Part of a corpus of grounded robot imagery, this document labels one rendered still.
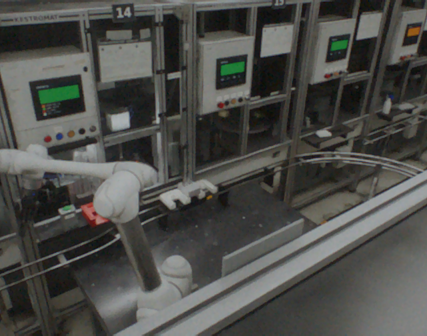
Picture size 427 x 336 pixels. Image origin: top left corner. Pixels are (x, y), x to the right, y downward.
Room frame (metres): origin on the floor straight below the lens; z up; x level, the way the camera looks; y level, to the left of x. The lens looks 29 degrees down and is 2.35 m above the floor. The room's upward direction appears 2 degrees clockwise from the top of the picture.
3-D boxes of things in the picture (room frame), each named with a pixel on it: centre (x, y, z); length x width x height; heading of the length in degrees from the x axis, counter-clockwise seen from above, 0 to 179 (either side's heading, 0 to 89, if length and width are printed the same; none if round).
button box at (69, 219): (1.81, 0.82, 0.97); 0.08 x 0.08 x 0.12; 38
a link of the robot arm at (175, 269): (1.50, 0.19, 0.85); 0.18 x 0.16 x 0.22; 162
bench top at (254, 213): (1.90, 0.00, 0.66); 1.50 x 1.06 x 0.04; 128
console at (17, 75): (2.01, 0.90, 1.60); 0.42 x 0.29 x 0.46; 128
